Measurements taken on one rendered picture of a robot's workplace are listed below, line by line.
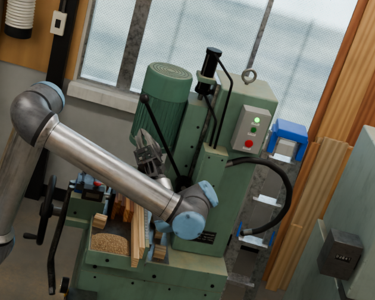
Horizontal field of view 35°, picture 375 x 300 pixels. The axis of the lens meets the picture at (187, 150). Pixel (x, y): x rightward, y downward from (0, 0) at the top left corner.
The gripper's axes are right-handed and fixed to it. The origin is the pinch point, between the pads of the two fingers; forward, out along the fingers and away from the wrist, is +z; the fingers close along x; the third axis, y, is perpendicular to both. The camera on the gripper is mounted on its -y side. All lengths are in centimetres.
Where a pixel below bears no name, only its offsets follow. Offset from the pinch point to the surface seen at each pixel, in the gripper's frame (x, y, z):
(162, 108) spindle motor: -8.4, -7.9, 10.4
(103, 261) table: 30.5, -18.7, -32.7
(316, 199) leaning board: -60, -167, 0
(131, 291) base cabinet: 31, -47, -40
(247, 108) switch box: -37.2, -11.0, -0.8
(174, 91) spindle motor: -14.8, -4.3, 13.1
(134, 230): 18.0, -26.0, -23.6
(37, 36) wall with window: 59, -96, 133
